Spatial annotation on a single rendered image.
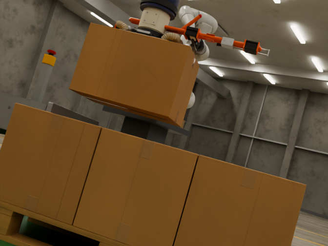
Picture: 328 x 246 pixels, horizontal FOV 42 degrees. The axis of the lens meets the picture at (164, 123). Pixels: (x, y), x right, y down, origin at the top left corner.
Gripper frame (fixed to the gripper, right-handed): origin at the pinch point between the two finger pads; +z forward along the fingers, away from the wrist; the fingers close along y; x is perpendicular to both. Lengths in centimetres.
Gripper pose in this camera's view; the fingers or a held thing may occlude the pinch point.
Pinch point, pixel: (194, 34)
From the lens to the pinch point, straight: 253.9
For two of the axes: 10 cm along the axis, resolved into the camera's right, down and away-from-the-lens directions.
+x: -9.4, -2.5, 2.5
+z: -2.2, -1.4, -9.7
